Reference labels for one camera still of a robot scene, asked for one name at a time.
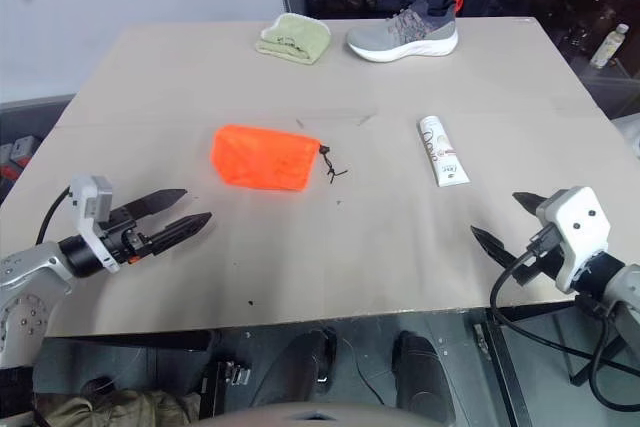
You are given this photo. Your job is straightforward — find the grey rounded robot torso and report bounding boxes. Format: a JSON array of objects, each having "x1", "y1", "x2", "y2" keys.
[{"x1": 199, "y1": 400, "x2": 454, "y2": 427}]

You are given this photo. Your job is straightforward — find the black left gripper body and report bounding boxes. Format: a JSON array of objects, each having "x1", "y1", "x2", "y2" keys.
[{"x1": 97, "y1": 206, "x2": 169, "y2": 268}]

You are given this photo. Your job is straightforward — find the thin black cable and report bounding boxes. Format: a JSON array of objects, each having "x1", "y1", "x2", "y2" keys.
[{"x1": 318, "y1": 144, "x2": 349, "y2": 184}]

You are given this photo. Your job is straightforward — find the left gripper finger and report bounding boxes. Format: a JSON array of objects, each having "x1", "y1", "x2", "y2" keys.
[
  {"x1": 123, "y1": 188, "x2": 189, "y2": 221},
  {"x1": 150, "y1": 211, "x2": 214, "y2": 255}
]

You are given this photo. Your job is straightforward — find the dark storage rack with parts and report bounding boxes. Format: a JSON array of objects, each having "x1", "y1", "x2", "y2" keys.
[{"x1": 0, "y1": 94, "x2": 76, "y2": 203}]

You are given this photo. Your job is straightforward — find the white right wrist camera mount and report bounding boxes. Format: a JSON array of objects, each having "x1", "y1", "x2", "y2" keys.
[{"x1": 534, "y1": 185, "x2": 614, "y2": 294}]

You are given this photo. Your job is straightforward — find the orange drawstring pouch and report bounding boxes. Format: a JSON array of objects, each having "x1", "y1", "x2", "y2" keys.
[{"x1": 209, "y1": 123, "x2": 321, "y2": 193}]

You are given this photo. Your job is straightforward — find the black metal table frame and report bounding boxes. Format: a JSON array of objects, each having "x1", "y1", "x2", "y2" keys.
[{"x1": 472, "y1": 304, "x2": 640, "y2": 427}]

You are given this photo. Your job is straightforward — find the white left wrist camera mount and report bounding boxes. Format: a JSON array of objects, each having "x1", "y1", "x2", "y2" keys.
[{"x1": 68, "y1": 174, "x2": 121, "y2": 274}]

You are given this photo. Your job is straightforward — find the white cream tube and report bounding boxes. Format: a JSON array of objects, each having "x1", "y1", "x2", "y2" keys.
[{"x1": 417, "y1": 115, "x2": 472, "y2": 188}]

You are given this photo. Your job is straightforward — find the folded green towel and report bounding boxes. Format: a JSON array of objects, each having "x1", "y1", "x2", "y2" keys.
[{"x1": 254, "y1": 12, "x2": 332, "y2": 67}]

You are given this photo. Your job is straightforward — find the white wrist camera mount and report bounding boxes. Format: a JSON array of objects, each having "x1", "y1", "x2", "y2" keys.
[
  {"x1": 534, "y1": 185, "x2": 614, "y2": 294},
  {"x1": 68, "y1": 174, "x2": 121, "y2": 274}
]

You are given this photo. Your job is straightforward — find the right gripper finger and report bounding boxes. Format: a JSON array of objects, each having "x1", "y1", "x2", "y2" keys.
[
  {"x1": 469, "y1": 225, "x2": 522, "y2": 269},
  {"x1": 511, "y1": 190, "x2": 549, "y2": 223}
]

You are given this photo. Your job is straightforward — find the grey sneaker with white sole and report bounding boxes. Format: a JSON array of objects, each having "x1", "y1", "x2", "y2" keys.
[{"x1": 345, "y1": 0, "x2": 460, "y2": 63}]

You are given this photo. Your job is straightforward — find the olive green cloth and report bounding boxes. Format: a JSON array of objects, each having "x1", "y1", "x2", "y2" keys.
[{"x1": 37, "y1": 389, "x2": 201, "y2": 427}]

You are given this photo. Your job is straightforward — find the dark rounded shape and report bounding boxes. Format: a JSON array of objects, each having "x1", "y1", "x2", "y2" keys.
[
  {"x1": 269, "y1": 327, "x2": 337, "y2": 401},
  {"x1": 391, "y1": 330, "x2": 457, "y2": 424}
]

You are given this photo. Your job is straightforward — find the clear plastic drink bottle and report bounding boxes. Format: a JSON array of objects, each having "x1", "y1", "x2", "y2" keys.
[{"x1": 589, "y1": 23, "x2": 630, "y2": 70}]

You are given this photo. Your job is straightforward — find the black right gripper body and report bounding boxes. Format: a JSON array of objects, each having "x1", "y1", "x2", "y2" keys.
[{"x1": 512, "y1": 250, "x2": 565, "y2": 290}]

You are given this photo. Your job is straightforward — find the small metal clasp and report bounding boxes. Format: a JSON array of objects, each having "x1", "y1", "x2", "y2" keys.
[{"x1": 218, "y1": 360, "x2": 252, "y2": 384}]

